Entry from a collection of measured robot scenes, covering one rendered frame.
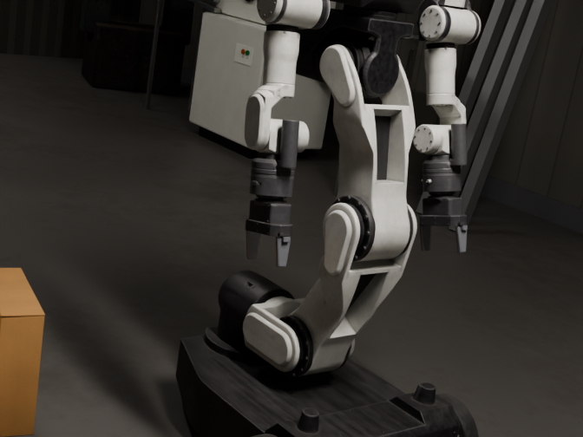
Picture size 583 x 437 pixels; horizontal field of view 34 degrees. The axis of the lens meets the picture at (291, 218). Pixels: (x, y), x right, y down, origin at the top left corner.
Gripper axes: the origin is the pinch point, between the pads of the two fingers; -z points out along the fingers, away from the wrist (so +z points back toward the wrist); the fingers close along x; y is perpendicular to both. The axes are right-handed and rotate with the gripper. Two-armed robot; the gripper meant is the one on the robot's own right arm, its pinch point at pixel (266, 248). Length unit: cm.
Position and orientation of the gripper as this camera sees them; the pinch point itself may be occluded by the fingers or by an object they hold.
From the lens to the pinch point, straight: 192.0
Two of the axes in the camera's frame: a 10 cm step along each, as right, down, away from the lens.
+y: 8.1, 0.1, 5.9
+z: 0.7, -9.9, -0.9
